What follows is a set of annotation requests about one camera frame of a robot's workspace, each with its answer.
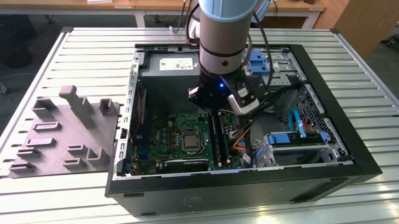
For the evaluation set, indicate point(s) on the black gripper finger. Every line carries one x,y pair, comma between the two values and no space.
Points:
195,95

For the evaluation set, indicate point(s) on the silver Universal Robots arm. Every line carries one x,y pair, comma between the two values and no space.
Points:
220,42

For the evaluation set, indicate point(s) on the grey power supply unit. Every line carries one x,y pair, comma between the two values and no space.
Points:
164,93

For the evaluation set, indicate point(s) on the green motherboard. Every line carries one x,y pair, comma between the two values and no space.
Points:
164,130

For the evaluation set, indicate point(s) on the CPU in metal socket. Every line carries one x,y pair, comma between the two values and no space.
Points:
191,141

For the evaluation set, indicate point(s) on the blue plastic drive latch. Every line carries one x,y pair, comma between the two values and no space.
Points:
259,63

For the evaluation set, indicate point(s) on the silver drive cage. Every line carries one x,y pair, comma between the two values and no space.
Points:
280,81

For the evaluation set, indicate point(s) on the hard disk in blue carrier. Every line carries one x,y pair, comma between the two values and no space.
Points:
280,138

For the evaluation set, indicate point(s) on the black graphics card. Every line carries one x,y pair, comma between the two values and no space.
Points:
187,164

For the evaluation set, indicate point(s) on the silver disk bay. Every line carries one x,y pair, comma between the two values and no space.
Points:
299,147

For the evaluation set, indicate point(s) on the grey parts rack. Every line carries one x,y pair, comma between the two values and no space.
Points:
78,140

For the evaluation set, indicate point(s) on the black open PC case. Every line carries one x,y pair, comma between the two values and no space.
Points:
218,193

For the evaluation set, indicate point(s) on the small white box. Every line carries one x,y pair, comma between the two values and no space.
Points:
99,1

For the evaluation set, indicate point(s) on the wooden cabinet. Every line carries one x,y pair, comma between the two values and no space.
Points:
367,23

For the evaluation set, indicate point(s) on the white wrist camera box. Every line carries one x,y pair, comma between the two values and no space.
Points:
246,106

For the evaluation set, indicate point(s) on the wooden desk white frame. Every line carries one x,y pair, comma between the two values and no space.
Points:
62,5

